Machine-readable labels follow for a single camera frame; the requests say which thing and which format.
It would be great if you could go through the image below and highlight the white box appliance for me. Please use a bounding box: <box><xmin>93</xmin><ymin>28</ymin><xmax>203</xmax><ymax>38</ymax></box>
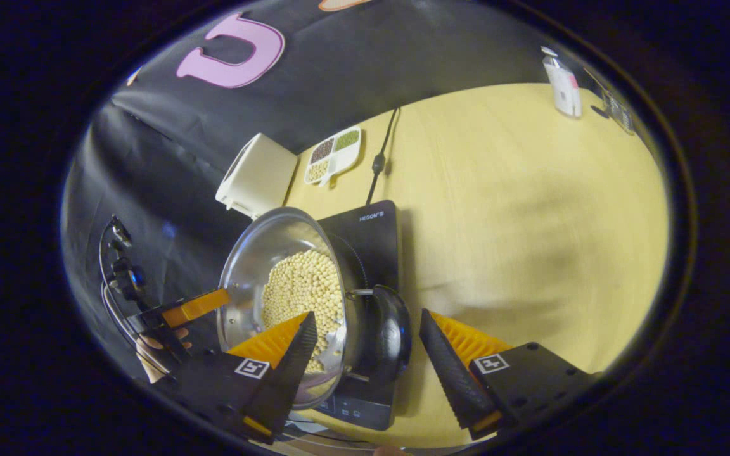
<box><xmin>215</xmin><ymin>133</ymin><xmax>299</xmax><ymax>219</ymax></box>

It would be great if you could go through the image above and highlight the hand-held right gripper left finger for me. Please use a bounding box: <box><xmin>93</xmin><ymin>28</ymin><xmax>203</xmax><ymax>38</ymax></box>
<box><xmin>156</xmin><ymin>310</ymin><xmax>319</xmax><ymax>444</ymax></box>

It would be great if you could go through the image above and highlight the steel pot with black handles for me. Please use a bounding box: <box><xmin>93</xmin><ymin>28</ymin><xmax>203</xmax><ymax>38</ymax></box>
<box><xmin>216</xmin><ymin>207</ymin><xmax>413</xmax><ymax>409</ymax></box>

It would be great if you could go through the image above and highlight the white bottle with pink label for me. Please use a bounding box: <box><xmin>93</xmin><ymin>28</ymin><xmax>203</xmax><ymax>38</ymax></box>
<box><xmin>541</xmin><ymin>46</ymin><xmax>583</xmax><ymax>119</ymax></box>

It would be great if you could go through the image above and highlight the black induction cooktop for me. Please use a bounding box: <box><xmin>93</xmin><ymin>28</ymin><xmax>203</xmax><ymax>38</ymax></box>
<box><xmin>311</xmin><ymin>200</ymin><xmax>400</xmax><ymax>431</ymax></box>

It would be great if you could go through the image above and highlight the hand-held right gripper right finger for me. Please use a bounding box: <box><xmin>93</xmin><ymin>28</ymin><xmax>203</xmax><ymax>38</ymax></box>
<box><xmin>419</xmin><ymin>308</ymin><xmax>600</xmax><ymax>441</ymax></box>

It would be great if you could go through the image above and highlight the pile of yellow soybeans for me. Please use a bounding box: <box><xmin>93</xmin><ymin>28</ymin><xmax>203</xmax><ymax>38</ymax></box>
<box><xmin>260</xmin><ymin>249</ymin><xmax>345</xmax><ymax>374</ymax></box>

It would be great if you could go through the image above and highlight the black power cable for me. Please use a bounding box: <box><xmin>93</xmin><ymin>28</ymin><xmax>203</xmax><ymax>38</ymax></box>
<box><xmin>365</xmin><ymin>106</ymin><xmax>402</xmax><ymax>206</ymax></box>

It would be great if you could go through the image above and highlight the white divided dish of beans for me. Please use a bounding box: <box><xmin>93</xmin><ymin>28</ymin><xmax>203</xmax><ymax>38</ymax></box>
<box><xmin>304</xmin><ymin>127</ymin><xmax>363</xmax><ymax>189</ymax></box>

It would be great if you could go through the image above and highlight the wire mesh holder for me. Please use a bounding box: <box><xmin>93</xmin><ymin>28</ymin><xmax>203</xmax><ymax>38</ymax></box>
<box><xmin>601</xmin><ymin>89</ymin><xmax>635</xmax><ymax>135</ymax></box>

